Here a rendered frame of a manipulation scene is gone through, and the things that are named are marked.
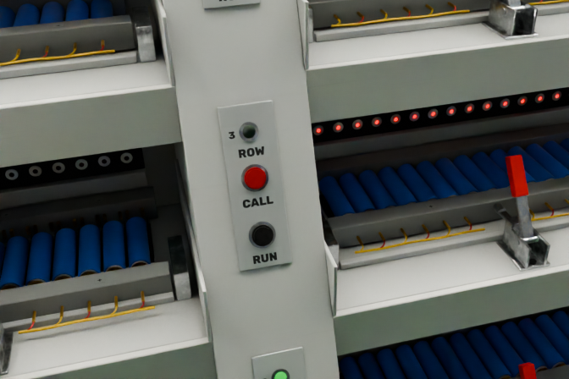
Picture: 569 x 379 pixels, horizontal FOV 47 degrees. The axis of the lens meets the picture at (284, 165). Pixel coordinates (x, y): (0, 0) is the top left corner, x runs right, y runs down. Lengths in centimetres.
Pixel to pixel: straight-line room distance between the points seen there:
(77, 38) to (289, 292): 25
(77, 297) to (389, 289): 25
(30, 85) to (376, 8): 28
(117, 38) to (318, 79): 16
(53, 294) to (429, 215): 32
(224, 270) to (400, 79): 20
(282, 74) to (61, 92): 15
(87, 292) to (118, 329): 4
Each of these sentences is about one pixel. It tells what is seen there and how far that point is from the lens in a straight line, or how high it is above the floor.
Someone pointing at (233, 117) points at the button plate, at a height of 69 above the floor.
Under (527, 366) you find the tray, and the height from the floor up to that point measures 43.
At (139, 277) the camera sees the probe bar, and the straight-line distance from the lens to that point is 53.
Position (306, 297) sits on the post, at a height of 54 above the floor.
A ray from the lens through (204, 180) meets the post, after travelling 47.
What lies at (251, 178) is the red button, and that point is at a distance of 47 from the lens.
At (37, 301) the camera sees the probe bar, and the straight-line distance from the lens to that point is 54.
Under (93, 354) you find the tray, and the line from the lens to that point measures 52.
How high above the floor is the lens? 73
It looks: 9 degrees down
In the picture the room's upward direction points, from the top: 7 degrees counter-clockwise
